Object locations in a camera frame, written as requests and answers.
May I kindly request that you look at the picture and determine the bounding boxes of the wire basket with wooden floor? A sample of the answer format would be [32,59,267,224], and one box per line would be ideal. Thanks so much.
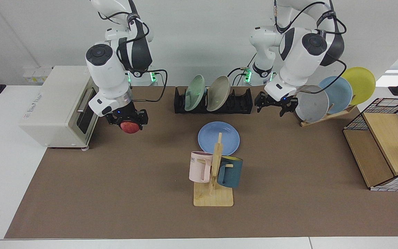
[343,98,398,192]

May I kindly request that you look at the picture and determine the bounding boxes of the white wall socket box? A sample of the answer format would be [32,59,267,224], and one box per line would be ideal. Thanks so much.
[23,67,54,84]

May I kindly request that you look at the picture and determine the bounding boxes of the light blue plate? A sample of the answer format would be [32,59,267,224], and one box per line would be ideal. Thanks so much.
[318,76,353,114]

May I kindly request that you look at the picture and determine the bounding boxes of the pale toaster oven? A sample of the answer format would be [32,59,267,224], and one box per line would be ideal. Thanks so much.
[19,66,100,151]

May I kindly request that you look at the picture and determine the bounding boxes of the pale green plate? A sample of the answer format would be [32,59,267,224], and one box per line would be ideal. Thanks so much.
[184,74,205,112]

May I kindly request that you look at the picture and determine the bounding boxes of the black dish rack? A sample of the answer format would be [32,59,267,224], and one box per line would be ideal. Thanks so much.
[174,86,254,114]

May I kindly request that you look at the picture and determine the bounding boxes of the dark teal cup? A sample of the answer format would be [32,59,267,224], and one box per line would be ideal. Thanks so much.
[217,156,243,188]

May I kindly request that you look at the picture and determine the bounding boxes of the beige plate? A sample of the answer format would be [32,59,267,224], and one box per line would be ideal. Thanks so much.
[207,75,231,112]

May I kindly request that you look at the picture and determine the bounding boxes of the red yellow apple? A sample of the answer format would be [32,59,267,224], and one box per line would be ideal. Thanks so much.
[120,121,141,134]

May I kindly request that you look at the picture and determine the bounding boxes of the wooden plate rack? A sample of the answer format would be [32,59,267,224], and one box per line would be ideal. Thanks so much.
[290,104,357,127]

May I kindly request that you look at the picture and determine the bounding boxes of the yellow plate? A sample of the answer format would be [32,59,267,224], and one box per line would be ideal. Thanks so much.
[341,67,376,105]

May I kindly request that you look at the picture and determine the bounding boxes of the pink cup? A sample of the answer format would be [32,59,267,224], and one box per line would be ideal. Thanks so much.
[189,151,214,183]

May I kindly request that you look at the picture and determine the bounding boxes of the grey plate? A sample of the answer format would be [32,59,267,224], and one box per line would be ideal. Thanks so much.
[295,85,330,123]

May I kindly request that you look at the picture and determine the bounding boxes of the wooden cup stand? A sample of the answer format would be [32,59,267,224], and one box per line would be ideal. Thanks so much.
[193,132,234,207]

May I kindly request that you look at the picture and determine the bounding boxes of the brown table cloth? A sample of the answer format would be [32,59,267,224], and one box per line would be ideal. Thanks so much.
[4,85,398,239]

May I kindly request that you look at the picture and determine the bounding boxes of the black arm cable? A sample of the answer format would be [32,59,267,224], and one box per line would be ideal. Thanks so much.
[301,58,348,94]
[116,10,168,103]

